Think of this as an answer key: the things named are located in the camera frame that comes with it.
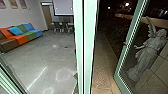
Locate green glass door with handle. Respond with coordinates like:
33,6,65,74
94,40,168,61
112,0,168,94

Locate brown wooden room door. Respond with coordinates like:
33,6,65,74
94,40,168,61
41,2,54,32

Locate small brown wooden table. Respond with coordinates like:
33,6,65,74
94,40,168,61
67,21,75,35

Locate dark chair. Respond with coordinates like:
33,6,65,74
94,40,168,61
61,20,69,34
49,21,57,32
55,20,63,33

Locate grey stone angel statue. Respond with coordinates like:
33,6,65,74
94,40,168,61
126,15,168,83

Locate multicoloured modular sofa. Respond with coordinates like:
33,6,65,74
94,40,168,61
0,22,44,54

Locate blue sofa cushion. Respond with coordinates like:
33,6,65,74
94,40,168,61
7,26,25,36

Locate green glass door without handle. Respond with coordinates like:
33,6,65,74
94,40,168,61
72,0,100,94

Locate white wall board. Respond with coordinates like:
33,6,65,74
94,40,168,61
53,0,74,16

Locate framed wall picture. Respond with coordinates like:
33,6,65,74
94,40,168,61
9,0,19,9
19,0,28,9
0,0,7,9

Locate green door frame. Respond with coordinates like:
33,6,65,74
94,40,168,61
0,54,25,94

